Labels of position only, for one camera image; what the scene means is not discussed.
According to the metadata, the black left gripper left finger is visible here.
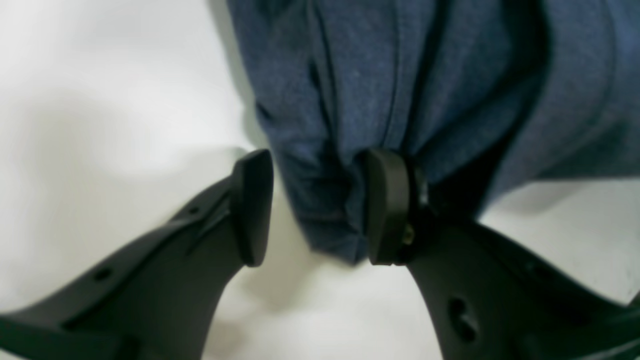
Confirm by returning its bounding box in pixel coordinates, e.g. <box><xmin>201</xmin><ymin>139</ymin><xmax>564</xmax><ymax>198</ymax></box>
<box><xmin>0</xmin><ymin>149</ymin><xmax>274</xmax><ymax>360</ymax></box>

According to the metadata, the dark blue T-shirt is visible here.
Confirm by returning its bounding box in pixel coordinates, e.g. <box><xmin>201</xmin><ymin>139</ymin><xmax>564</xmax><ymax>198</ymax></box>
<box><xmin>227</xmin><ymin>0</ymin><xmax>640</xmax><ymax>265</ymax></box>

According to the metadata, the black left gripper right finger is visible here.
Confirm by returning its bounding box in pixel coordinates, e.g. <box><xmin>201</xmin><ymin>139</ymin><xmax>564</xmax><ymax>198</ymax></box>
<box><xmin>364</xmin><ymin>148</ymin><xmax>640</xmax><ymax>360</ymax></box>

